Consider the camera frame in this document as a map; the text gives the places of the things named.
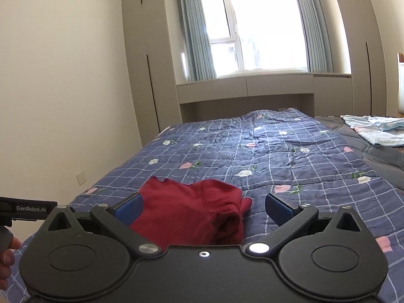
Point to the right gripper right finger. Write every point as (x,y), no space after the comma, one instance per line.
(306,230)

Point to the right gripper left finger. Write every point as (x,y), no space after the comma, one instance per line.
(114,221)

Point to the dark red shirt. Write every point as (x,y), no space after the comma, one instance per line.
(208,212)

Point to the person's left hand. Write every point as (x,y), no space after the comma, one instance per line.
(7,260)

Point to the blue floral checked quilt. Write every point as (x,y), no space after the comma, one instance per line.
(319,161)

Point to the light blue patterned cloth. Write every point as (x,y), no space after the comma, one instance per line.
(377,130)

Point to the beige tall left wardrobe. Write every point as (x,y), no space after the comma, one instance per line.
(150,66)

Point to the beige tall wardrobe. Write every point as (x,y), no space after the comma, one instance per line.
(150,66)
(368,71)

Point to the beige window desk cabinet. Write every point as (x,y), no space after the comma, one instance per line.
(315,94)

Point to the beige tall right wardrobe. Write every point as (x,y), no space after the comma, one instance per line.
(368,71)

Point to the teal right curtain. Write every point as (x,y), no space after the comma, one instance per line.
(316,36)

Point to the window with bright light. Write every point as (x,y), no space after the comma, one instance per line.
(255,35)

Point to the beige wall socket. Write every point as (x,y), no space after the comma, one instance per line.
(81,177)

